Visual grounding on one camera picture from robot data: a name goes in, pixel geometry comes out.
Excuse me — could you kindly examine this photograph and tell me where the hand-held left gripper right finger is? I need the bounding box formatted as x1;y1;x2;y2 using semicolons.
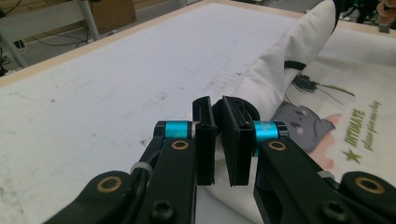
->
220;95;290;188

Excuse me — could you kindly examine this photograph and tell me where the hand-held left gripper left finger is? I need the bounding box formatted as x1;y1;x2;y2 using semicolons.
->
154;95;219;187

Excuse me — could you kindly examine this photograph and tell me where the white printed tank top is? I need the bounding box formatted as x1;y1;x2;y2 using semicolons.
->
196;0;396;224

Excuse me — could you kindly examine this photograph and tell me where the white foam mat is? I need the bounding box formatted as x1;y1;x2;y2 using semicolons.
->
0;3;312;224

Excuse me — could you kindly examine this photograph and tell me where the large cardboard box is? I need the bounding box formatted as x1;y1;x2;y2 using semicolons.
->
89;0;138;35

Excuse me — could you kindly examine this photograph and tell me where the white-legged desk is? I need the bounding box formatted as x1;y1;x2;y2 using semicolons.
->
0;0;101;70

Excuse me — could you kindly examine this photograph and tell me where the loose black floor cable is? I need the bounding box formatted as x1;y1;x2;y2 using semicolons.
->
30;30;92;49

